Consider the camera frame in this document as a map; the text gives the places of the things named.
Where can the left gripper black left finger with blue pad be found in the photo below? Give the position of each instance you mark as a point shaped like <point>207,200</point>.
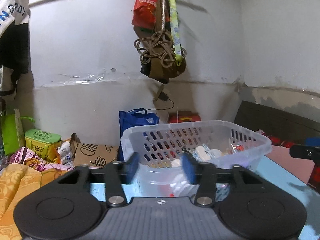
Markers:
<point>116,175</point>

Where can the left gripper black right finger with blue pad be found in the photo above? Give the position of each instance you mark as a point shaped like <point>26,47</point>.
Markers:
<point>204,175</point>

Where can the white rolled sock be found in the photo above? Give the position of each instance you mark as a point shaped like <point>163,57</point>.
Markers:
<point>204,154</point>

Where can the blue trimmed white sock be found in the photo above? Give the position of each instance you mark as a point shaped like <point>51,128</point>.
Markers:
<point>176,163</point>

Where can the clear plastic perforated basket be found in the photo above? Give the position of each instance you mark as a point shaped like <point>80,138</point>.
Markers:
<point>158,145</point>

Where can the black hair comb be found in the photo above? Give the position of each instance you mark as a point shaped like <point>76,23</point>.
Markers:
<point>189,153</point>

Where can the brown paper burger bag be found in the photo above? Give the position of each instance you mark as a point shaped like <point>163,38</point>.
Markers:
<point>92,154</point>

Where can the white snack packets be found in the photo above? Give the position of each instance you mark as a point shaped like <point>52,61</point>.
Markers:
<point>65,152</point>

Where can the blue tote bag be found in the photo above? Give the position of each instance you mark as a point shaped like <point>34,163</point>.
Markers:
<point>136,117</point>

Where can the red gift box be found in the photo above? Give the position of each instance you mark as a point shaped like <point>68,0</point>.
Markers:
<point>183,116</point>

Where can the green yellow lidded box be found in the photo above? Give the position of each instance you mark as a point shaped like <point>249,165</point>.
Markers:
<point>44,144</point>

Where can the dark wooden headboard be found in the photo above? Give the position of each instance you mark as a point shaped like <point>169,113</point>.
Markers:
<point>278,123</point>

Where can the pink floral quilt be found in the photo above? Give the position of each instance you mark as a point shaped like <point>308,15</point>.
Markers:
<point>28,157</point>

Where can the orange patterned blanket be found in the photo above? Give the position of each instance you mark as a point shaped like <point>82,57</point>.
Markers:
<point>18,181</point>

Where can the green paper bag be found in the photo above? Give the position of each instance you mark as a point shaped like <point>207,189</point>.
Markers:
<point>12,131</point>

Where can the black white hanging garment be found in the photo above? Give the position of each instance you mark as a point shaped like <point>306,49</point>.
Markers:
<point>15,49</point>

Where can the red hanging plastic bag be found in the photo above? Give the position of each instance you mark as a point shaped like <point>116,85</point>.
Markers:
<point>144,14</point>

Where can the black charger with cable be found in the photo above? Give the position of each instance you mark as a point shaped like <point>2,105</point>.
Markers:
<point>161,100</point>

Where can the brown hanging bag with cord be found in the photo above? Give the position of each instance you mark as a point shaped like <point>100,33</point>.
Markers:
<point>162,56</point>

